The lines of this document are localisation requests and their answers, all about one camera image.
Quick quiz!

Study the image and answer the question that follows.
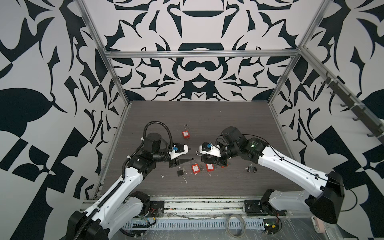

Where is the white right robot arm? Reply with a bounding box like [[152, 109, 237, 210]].
[[197, 126, 349, 224]]

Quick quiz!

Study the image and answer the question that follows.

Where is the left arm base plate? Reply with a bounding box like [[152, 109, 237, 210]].
[[139, 201, 165, 218]]

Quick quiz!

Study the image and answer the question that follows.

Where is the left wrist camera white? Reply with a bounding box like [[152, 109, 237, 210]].
[[169, 143, 189, 160]]

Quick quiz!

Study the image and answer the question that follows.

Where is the bunch of keys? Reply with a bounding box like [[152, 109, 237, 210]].
[[245, 164, 257, 173]]

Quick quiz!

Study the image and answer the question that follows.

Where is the pink white device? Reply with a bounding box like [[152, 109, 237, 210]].
[[311, 216, 325, 234]]

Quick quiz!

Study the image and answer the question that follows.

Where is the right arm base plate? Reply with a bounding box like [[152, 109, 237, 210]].
[[244, 200, 286, 217]]

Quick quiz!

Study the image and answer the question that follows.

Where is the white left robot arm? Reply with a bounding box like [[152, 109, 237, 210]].
[[65, 121, 190, 240]]

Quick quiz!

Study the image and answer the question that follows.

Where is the green lit circuit board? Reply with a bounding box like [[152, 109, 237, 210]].
[[263, 218, 283, 236]]

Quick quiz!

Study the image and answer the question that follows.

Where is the white perforated cable duct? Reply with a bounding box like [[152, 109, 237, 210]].
[[122, 218, 268, 231]]

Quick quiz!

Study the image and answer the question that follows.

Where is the coiled clear cable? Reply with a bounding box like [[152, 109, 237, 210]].
[[224, 213, 247, 239]]

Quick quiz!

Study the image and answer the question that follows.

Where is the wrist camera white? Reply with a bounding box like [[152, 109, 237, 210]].
[[198, 142, 221, 158], [169, 143, 189, 160]]

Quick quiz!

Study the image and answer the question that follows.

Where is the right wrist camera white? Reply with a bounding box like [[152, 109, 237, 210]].
[[198, 142, 221, 158]]

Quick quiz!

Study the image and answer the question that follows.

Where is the red padlock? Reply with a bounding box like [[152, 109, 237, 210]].
[[206, 164, 215, 172], [182, 125, 191, 140], [191, 160, 201, 175]]

